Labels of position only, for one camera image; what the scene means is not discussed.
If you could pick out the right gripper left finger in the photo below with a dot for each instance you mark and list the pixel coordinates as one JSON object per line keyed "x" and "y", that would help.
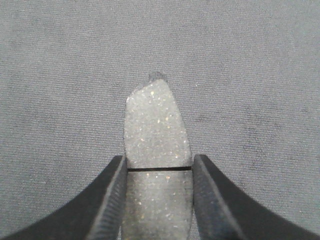
{"x": 94, "y": 214}

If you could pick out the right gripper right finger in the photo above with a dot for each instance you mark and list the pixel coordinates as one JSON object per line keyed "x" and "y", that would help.
{"x": 225, "y": 212}

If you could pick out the grey brake pad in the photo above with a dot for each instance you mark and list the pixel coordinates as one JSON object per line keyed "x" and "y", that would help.
{"x": 159, "y": 196}

